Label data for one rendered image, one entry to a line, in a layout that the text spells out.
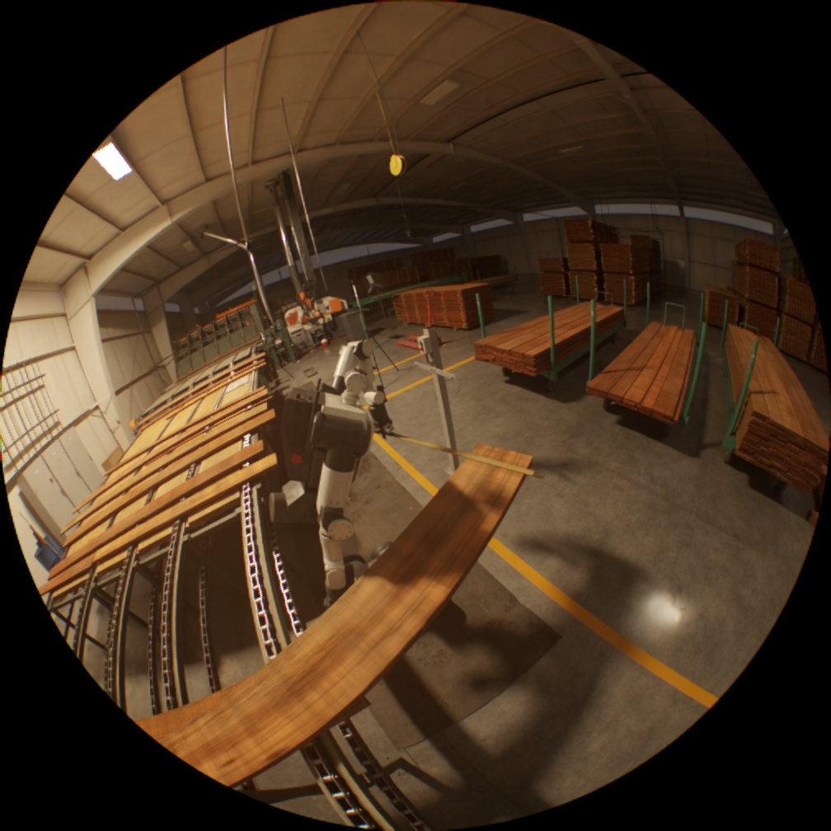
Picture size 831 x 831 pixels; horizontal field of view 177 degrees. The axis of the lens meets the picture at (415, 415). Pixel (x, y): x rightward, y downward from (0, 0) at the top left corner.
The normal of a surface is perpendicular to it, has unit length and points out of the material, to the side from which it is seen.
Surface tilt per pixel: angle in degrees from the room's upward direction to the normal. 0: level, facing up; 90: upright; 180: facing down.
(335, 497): 81
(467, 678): 0
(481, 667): 0
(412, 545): 0
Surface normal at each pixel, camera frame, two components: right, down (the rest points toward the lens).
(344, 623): -0.22, -0.84
